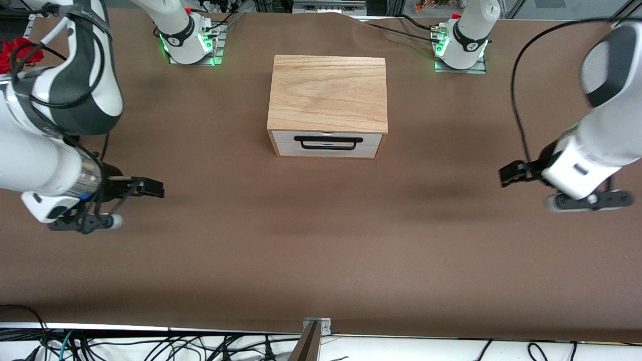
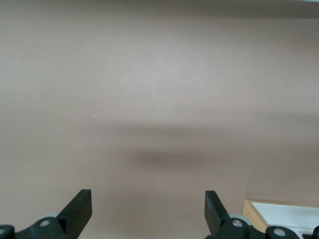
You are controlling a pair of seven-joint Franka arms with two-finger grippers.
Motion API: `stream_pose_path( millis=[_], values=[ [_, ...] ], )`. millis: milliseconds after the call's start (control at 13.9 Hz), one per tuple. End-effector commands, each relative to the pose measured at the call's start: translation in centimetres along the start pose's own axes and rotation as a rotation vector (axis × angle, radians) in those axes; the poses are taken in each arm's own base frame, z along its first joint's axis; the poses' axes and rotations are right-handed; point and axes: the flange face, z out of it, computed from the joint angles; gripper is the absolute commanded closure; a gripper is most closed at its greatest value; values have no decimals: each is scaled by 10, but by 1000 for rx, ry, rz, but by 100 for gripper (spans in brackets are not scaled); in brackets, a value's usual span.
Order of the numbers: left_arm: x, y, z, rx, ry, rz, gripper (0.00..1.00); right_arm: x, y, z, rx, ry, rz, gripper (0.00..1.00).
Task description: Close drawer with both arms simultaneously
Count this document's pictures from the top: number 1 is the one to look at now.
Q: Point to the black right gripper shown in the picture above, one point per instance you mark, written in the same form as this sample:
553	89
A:
111	181

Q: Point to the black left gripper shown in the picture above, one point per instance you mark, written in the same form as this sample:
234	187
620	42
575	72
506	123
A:
534	167

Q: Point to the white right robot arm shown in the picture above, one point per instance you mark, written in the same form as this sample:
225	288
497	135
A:
40	160

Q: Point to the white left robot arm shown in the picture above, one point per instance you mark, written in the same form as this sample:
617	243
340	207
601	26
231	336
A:
612	135

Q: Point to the red artificial rose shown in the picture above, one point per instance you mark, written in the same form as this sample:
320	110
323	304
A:
5	60
25	50

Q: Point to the brown table cover sheet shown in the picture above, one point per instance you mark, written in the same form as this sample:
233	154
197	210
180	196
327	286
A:
321	260

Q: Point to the light wooden cabinet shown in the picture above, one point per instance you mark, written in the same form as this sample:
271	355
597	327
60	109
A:
326	95

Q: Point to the grey metal box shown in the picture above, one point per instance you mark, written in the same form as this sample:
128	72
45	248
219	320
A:
328	6

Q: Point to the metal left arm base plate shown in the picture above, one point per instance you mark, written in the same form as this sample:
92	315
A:
459	70

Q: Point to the metal table edge bracket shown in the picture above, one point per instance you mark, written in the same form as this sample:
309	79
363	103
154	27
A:
323	326

